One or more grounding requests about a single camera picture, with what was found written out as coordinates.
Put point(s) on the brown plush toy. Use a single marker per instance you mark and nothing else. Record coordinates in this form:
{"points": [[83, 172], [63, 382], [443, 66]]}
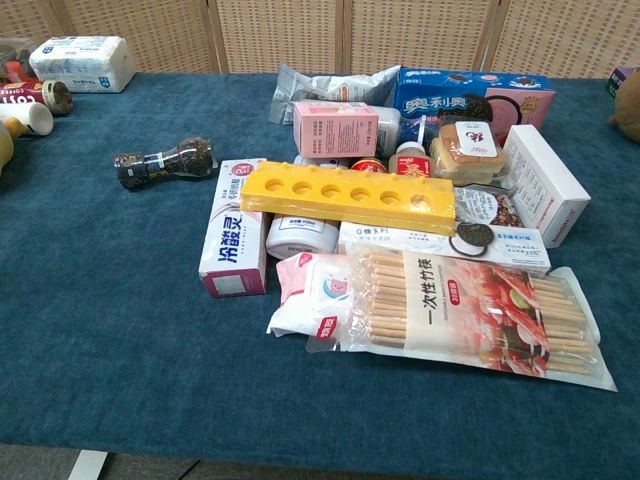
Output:
{"points": [[627, 110]]}

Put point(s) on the white plastic container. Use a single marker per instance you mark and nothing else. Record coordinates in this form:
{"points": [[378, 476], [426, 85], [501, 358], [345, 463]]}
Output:
{"points": [[389, 127]]}

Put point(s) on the white pink toothpaste box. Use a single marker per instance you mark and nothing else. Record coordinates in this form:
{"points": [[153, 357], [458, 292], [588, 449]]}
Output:
{"points": [[235, 235]]}

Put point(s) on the yellow tray with round holes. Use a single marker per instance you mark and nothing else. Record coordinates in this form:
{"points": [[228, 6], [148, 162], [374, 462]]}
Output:
{"points": [[350, 197]]}

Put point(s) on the clear plastic bag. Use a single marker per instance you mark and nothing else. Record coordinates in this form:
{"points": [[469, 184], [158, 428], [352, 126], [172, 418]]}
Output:
{"points": [[15, 62]]}

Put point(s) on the red coffee can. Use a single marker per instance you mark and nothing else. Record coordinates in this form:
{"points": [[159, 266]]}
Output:
{"points": [[25, 90]]}

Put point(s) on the purple green small box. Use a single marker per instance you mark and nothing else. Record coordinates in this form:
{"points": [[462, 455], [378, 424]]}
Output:
{"points": [[617, 82]]}

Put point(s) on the red lidded small jar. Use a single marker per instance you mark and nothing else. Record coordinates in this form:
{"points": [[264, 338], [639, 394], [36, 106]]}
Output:
{"points": [[369, 165]]}

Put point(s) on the white tissue pack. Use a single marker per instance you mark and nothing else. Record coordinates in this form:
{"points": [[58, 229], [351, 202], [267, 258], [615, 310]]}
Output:
{"points": [[82, 62]]}

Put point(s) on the small bottle with red label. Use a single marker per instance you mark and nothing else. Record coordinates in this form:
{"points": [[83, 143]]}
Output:
{"points": [[410, 162]]}

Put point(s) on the pink carton box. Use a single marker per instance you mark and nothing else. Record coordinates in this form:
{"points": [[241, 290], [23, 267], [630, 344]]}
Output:
{"points": [[335, 130]]}

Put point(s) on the long white Oreo box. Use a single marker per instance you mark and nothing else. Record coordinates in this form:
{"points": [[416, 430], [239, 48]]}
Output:
{"points": [[400, 240]]}

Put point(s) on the blue Oreo cookie box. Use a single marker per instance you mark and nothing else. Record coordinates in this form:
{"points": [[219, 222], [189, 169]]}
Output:
{"points": [[440, 97]]}

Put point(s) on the silver snack bag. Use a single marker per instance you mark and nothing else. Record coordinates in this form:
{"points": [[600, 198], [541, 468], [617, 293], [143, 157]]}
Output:
{"points": [[325, 85]]}

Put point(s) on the glass pepper grinder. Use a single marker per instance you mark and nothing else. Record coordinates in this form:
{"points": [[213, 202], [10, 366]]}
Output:
{"points": [[187, 155]]}

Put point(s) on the white carton with red print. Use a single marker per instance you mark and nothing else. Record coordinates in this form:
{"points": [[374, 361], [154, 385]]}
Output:
{"points": [[545, 185]]}

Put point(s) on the disposable bamboo chopsticks bag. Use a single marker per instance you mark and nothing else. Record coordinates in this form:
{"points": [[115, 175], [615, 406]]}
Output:
{"points": [[450, 310]]}

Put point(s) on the pink white wipes pack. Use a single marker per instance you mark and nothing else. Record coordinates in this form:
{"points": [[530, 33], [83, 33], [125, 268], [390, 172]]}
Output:
{"points": [[305, 295]]}

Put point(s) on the white box under tray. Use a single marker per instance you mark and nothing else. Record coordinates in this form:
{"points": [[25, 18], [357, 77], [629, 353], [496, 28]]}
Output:
{"points": [[322, 161]]}

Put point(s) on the white round jar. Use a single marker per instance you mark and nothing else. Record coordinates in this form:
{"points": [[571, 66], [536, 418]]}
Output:
{"points": [[300, 235]]}

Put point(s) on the blue tablecloth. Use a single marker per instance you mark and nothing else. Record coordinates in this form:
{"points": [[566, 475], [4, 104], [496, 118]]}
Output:
{"points": [[125, 325]]}

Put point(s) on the rattan folding screen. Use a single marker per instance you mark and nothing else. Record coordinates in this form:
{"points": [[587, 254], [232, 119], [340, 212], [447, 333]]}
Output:
{"points": [[300, 35]]}

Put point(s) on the coffee bean pouch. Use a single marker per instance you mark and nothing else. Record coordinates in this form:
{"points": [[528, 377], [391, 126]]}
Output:
{"points": [[492, 207]]}

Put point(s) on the white table leg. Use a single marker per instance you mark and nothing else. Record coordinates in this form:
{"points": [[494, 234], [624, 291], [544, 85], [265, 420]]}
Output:
{"points": [[87, 465]]}

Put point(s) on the wrapped sponge cake pack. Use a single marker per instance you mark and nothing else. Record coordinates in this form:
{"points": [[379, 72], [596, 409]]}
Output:
{"points": [[470, 150]]}

